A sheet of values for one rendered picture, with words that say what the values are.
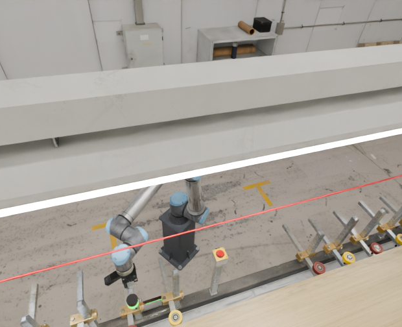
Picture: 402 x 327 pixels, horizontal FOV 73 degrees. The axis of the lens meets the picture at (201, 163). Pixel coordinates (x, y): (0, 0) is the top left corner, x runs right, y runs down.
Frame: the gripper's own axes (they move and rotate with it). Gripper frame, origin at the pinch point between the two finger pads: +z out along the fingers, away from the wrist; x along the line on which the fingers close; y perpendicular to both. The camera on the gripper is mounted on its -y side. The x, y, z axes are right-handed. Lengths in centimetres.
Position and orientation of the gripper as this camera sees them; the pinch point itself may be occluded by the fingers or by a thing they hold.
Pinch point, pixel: (126, 285)
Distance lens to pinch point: 179.3
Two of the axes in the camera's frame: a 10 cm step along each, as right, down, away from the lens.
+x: -3.2, -6.5, 6.8
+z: -0.5, 7.3, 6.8
